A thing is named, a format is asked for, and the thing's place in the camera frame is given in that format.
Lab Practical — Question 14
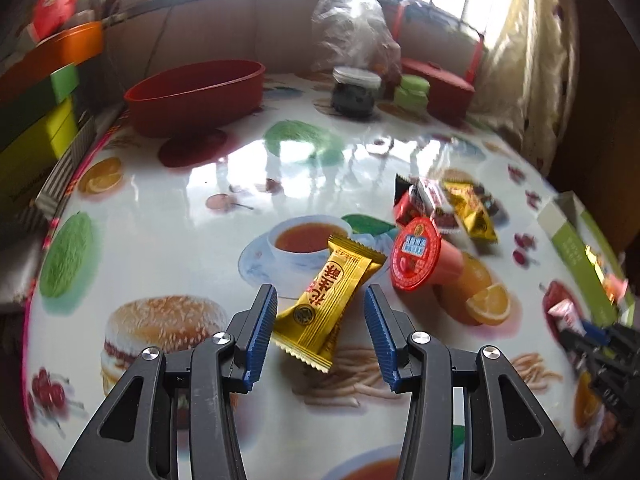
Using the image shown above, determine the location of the red snack bag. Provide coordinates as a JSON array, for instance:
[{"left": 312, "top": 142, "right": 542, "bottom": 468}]
[{"left": 31, "top": 0, "right": 83, "bottom": 41}]

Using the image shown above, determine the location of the dark glass jar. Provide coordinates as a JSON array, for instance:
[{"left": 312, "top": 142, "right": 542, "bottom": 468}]
[{"left": 331, "top": 66, "right": 382, "bottom": 116}]

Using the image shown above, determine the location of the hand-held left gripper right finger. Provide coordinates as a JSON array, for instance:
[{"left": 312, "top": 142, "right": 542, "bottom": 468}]
[{"left": 364, "top": 284, "right": 581, "bottom": 480}]

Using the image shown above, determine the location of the clear plastic bag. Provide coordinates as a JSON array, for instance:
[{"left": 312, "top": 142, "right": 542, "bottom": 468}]
[{"left": 311, "top": 0, "right": 403, "bottom": 86}]

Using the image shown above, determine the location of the brown wooden cabinet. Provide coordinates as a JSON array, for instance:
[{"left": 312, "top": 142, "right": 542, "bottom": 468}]
[{"left": 550, "top": 0, "right": 640, "bottom": 201}]

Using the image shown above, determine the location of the red lidded basket with handle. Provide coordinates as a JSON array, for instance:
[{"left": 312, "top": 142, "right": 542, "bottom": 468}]
[{"left": 392, "top": 0, "right": 486, "bottom": 126}]

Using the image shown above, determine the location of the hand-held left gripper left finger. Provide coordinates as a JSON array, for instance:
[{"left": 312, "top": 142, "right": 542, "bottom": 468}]
[{"left": 59, "top": 284, "right": 279, "bottom": 480}]

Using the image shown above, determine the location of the bright green box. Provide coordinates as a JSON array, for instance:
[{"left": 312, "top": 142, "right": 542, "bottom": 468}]
[{"left": 50, "top": 63, "right": 81, "bottom": 103}]

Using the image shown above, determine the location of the gold candy packet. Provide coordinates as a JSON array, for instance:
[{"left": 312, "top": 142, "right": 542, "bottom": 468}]
[
  {"left": 442, "top": 180, "right": 499, "bottom": 245},
  {"left": 272, "top": 235, "right": 388, "bottom": 373}
]

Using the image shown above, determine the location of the light green plastic jar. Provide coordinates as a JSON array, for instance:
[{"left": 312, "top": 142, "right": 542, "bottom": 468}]
[{"left": 394, "top": 74, "right": 431, "bottom": 108}]

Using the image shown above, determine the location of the red jelly cup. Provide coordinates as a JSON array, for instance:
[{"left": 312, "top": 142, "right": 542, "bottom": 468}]
[{"left": 389, "top": 216, "right": 466, "bottom": 292}]

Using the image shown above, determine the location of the green cardboard box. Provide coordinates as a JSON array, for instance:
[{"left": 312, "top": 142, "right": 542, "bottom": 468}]
[{"left": 537, "top": 191, "right": 636, "bottom": 328}]

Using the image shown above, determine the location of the long gold wafer packet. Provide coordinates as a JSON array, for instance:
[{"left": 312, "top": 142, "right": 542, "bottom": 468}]
[{"left": 582, "top": 242, "right": 607, "bottom": 275}]

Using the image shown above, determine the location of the dark green box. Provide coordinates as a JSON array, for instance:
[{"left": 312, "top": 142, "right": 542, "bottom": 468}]
[{"left": 0, "top": 80, "right": 56, "bottom": 126}]

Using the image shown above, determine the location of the orange box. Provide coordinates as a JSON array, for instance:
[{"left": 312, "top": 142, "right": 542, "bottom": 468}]
[{"left": 0, "top": 21, "right": 105, "bottom": 101}]

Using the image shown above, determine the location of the cream patterned curtain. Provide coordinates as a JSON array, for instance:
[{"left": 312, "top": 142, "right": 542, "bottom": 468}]
[{"left": 470, "top": 0, "right": 583, "bottom": 171}]

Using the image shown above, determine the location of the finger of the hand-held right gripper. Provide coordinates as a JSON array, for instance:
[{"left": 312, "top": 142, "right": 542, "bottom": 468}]
[
  {"left": 557, "top": 331, "right": 610, "bottom": 377},
  {"left": 579, "top": 320, "right": 640, "bottom": 357}
]

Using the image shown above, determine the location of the striped cardboard box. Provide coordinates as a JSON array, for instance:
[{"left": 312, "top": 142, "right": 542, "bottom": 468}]
[{"left": 35, "top": 115, "right": 96, "bottom": 216}]

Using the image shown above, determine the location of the yellow-green box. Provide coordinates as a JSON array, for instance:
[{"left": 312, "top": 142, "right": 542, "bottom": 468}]
[{"left": 0, "top": 97, "right": 78, "bottom": 201}]

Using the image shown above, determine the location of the dark brown snack packet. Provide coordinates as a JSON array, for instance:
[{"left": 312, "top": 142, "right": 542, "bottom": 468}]
[{"left": 472, "top": 184, "right": 510, "bottom": 223}]

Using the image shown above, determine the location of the red oval bowl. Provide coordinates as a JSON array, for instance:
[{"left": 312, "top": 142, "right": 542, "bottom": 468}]
[{"left": 124, "top": 60, "right": 266, "bottom": 138}]

